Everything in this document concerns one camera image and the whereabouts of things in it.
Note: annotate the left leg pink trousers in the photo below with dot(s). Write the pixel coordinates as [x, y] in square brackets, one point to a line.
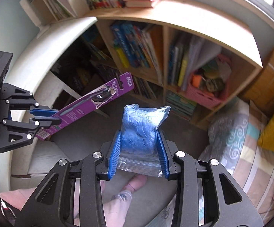
[18, 198]

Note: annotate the purple toothbrush package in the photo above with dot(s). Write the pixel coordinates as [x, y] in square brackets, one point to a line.
[88, 103]

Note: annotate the stack of teal books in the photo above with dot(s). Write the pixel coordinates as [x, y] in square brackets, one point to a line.
[180, 105]

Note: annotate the patterned bed mattress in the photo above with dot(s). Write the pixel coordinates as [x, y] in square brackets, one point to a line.
[233, 140]

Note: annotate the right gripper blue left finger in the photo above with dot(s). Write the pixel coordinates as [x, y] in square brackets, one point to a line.
[52, 202]

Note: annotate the blue plastic bag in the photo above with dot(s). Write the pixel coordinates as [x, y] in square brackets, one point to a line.
[142, 147]

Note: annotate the right pink shoe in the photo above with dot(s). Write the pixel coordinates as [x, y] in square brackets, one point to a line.
[135, 183]

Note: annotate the pink plastic basket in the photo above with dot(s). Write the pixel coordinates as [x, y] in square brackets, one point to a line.
[209, 85]

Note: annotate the leg pink trousers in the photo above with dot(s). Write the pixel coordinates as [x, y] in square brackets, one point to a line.
[116, 209]
[18, 198]

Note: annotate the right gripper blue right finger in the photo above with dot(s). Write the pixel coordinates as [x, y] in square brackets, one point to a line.
[225, 202]

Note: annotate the white round desk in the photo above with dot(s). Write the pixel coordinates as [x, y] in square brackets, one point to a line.
[33, 65]

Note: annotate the right leg pink trousers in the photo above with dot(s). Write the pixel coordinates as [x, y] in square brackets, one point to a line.
[116, 209]

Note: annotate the wooden bookshelf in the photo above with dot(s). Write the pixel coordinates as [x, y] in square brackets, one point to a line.
[162, 45]

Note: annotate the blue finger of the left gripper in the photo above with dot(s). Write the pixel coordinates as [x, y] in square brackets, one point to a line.
[44, 121]
[43, 112]

